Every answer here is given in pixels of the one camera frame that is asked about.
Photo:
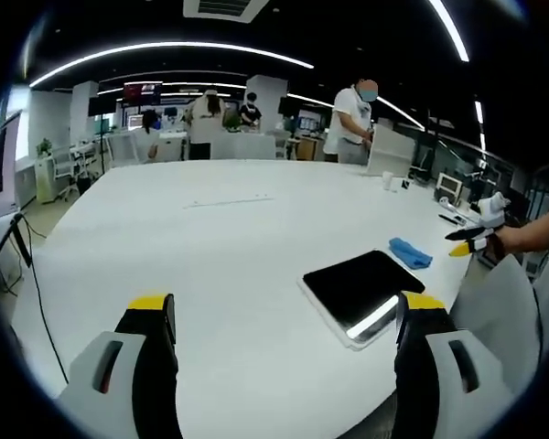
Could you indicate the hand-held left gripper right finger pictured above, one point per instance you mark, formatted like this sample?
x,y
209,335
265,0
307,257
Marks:
x,y
444,388

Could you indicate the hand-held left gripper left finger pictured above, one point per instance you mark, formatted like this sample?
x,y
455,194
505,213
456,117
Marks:
x,y
119,388

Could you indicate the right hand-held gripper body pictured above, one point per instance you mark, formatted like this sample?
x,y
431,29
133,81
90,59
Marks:
x,y
491,211

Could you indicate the blue cleaning cloth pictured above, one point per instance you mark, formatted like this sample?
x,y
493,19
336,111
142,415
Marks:
x,y
409,252

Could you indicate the white-framed rectangular mirror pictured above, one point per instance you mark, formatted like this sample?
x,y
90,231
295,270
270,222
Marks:
x,y
357,292

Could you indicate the person's right hand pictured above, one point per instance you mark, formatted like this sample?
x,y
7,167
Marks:
x,y
510,240

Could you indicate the small white-framed monitor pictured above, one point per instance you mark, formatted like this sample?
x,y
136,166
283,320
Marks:
x,y
449,185

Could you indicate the white cup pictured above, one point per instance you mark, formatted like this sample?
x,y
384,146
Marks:
x,y
387,180

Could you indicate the white upright board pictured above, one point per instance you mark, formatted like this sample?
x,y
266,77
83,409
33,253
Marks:
x,y
391,151

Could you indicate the white mesh office chair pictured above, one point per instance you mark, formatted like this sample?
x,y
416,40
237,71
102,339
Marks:
x,y
64,169

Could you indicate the potted green plant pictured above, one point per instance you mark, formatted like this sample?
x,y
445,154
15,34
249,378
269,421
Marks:
x,y
44,148

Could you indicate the dark monitor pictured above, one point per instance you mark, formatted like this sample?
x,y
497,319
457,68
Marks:
x,y
0,160

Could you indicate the ceiling air vent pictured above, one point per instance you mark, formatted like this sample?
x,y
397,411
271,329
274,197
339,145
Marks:
x,y
224,9

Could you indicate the wall screen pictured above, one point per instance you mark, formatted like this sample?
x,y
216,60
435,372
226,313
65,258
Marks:
x,y
143,91

